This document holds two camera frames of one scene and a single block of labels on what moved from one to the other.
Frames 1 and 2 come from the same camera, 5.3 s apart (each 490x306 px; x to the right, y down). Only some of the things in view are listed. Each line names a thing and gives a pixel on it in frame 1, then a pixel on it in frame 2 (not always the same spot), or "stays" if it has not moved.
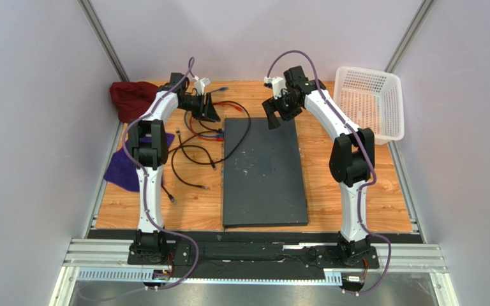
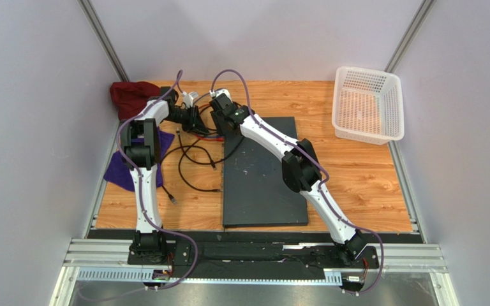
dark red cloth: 131,99 stays
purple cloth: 123,171 stays
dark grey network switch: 262,183 stays
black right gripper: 281,109 → 220,120
